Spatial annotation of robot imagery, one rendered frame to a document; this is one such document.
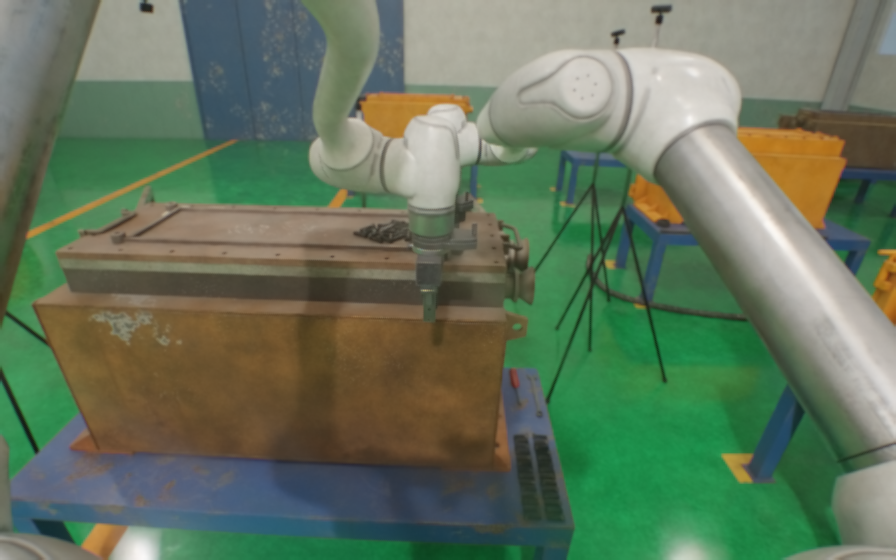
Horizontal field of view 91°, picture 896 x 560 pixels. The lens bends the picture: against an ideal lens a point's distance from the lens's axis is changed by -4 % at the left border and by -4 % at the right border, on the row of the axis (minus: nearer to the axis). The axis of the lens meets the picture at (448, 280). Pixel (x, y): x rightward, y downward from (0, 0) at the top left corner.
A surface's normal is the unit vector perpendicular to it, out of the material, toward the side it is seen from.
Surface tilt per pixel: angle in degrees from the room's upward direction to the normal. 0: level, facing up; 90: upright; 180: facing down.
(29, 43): 85
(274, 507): 0
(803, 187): 90
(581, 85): 74
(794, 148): 90
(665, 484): 0
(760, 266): 69
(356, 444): 90
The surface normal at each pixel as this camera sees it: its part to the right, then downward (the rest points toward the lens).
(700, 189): -0.86, -0.11
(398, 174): -0.37, 0.46
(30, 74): 0.94, 0.16
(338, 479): 0.03, -0.89
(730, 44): 0.00, 0.46
